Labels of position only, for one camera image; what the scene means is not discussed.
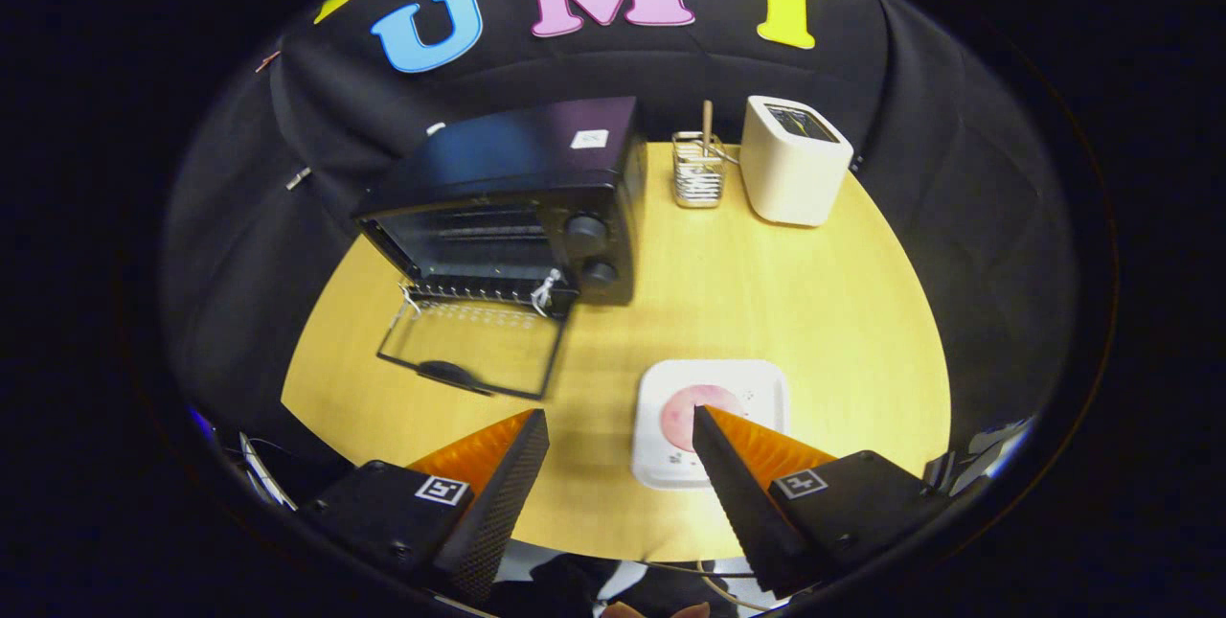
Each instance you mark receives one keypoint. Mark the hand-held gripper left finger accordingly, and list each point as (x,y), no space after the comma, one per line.
(498,503)

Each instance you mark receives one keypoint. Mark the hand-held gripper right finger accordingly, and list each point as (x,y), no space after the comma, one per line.
(742,503)

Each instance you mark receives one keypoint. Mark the round pink ham slice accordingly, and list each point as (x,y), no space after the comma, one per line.
(685,417)

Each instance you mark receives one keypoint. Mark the white square plate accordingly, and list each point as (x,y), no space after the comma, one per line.
(757,388)

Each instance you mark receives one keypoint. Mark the black toaster oven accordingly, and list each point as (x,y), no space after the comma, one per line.
(517,153)

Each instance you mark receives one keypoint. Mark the metal oven rack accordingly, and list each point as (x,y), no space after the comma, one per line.
(479,290)

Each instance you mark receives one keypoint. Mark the white toaster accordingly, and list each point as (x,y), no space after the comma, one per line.
(790,177)

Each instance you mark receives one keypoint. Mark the clear utensil holder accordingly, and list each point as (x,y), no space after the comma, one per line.
(697,179)

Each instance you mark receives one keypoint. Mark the black backdrop cloth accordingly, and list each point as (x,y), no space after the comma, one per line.
(958,216)

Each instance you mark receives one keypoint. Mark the wooden stick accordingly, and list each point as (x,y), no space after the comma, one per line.
(708,125)

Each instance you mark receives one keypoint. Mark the silver backdrop clip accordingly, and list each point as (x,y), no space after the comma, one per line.
(298,179)

